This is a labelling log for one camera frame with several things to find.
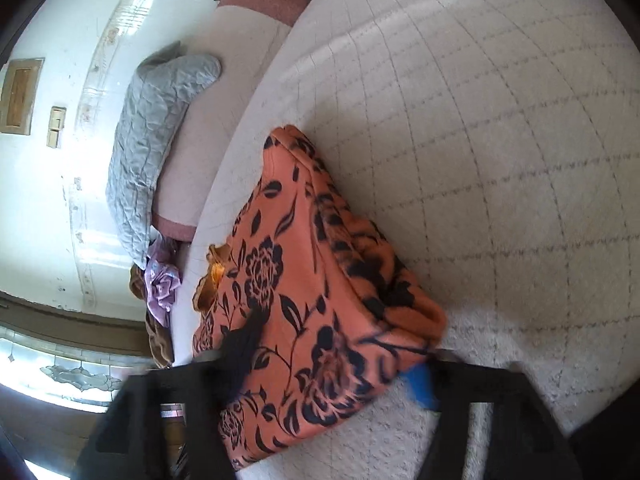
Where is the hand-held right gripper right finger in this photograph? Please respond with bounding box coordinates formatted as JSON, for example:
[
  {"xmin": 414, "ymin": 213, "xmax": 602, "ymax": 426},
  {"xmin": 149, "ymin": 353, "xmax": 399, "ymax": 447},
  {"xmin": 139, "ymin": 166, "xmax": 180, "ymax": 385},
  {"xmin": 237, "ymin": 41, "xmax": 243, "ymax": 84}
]
[{"xmin": 404, "ymin": 350, "xmax": 584, "ymax": 480}]

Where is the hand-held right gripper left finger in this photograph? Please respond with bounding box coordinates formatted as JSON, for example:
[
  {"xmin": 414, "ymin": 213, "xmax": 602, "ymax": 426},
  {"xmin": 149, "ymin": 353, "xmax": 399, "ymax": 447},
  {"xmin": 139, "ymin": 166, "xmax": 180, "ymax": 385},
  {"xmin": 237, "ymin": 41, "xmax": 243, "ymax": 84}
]
[{"xmin": 75, "ymin": 305, "xmax": 263, "ymax": 480}]

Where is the orange floral garment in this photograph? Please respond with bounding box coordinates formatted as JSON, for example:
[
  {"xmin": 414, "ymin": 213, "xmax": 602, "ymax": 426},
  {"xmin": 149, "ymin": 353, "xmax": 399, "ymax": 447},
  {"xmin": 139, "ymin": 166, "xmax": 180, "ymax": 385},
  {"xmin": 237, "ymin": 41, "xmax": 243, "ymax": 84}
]
[{"xmin": 192, "ymin": 125, "xmax": 448, "ymax": 471}]

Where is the brown cloth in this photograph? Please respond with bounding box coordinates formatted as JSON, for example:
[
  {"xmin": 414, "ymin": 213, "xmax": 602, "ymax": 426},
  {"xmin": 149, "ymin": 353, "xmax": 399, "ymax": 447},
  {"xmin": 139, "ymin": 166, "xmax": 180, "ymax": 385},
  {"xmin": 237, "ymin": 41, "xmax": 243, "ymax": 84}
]
[{"xmin": 130, "ymin": 265, "xmax": 176, "ymax": 368}]

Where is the purple cloth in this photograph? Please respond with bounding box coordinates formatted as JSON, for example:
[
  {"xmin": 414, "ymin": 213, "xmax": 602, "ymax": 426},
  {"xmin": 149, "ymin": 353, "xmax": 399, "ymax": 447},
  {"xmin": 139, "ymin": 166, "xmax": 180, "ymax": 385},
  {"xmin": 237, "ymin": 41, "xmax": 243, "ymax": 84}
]
[{"xmin": 145, "ymin": 240, "xmax": 183, "ymax": 328}]

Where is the patterned glass window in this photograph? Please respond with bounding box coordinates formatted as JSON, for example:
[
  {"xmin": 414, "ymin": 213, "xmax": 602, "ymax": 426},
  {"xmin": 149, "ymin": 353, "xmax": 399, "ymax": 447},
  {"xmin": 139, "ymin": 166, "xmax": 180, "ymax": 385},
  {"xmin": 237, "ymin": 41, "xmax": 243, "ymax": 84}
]
[{"xmin": 0, "ymin": 325, "xmax": 132, "ymax": 407}]

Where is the white quilted bed cover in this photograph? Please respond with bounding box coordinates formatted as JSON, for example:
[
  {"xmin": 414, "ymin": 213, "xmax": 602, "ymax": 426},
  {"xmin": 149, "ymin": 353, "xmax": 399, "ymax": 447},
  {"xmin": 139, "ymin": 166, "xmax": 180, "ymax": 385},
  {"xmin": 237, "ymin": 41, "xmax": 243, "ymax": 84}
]
[{"xmin": 170, "ymin": 0, "xmax": 640, "ymax": 480}]

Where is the grey quilted blanket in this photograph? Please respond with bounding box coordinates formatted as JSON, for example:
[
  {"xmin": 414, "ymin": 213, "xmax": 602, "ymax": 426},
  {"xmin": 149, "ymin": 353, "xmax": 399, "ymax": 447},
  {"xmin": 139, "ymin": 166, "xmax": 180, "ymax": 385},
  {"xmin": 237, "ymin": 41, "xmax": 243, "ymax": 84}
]
[{"xmin": 105, "ymin": 42, "xmax": 223, "ymax": 268}]

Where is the pink bolster pillow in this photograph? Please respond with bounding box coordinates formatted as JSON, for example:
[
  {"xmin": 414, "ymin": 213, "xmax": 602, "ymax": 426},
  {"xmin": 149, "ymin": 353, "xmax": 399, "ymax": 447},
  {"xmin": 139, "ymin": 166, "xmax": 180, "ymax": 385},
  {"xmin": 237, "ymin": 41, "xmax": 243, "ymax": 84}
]
[{"xmin": 150, "ymin": 0, "xmax": 313, "ymax": 243}]

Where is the beige wall switch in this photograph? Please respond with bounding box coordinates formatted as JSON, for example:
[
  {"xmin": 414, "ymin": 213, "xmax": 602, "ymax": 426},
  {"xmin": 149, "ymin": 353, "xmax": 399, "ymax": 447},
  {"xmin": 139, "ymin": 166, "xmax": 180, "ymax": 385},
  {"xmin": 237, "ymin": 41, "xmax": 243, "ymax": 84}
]
[{"xmin": 46, "ymin": 106, "xmax": 68, "ymax": 149}]

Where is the wooden wall frame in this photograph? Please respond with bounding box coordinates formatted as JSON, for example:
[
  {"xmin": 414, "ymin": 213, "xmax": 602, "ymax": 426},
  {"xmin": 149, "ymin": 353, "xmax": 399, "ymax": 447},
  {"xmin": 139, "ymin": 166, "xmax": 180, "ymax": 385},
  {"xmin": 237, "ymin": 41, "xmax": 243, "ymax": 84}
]
[{"xmin": 0, "ymin": 57, "xmax": 45, "ymax": 136}]

